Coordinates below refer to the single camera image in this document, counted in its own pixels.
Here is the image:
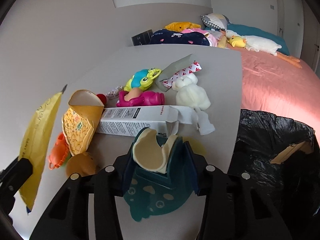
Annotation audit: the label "pink bed cover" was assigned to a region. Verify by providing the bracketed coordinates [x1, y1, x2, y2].
[228, 46, 319, 139]

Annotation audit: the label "black wall socket panel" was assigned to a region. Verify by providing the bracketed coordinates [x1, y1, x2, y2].
[131, 29, 153, 46]

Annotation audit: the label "white long cardboard box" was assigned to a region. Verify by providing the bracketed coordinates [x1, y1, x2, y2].
[96, 105, 194, 137]

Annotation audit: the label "white wardrobe door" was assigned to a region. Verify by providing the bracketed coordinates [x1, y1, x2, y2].
[277, 0, 318, 62]

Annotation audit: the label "brown round plush toy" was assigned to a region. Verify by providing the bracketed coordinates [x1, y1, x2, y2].
[66, 152, 100, 177]

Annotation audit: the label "yellow orange plush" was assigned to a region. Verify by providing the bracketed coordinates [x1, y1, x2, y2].
[164, 22, 201, 32]

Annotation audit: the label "teal pillow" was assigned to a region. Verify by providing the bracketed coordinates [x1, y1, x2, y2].
[227, 23, 290, 56]

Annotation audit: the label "orange crab toy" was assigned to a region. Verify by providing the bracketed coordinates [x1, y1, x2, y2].
[48, 132, 69, 170]

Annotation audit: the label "pink folded clothes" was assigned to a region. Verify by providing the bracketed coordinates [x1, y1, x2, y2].
[182, 28, 218, 47]

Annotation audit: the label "teal patterned torn wrapper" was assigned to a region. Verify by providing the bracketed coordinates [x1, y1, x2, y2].
[124, 128, 193, 222]

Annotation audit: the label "checkered patchwork pillow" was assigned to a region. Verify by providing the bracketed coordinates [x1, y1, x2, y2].
[201, 13, 229, 31]

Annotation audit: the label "green blue frog toy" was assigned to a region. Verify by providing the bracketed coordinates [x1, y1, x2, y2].
[123, 68, 162, 92]

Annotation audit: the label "yellow duck plush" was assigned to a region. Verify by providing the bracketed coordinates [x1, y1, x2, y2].
[228, 36, 246, 48]

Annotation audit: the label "black trash bag bin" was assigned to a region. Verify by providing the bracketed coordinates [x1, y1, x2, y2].
[228, 109, 319, 239]

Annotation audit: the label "pink plastic toy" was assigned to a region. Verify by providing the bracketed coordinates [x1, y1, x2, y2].
[116, 88, 165, 107]

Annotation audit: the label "grey red-white torn package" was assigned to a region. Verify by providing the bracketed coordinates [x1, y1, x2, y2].
[155, 54, 202, 92]

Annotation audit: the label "white plush rabbit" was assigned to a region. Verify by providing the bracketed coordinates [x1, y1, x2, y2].
[171, 73, 216, 136]

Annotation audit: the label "yellow padded envelope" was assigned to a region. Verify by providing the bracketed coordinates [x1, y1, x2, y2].
[18, 92, 63, 213]

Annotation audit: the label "small knitted keychain toy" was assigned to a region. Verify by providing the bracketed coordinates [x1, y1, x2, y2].
[105, 86, 124, 100]

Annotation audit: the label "navy patterned blanket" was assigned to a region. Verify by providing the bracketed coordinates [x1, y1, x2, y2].
[149, 29, 210, 46]

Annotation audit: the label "white goose plush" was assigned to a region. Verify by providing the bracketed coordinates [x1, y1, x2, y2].
[225, 30, 302, 69]

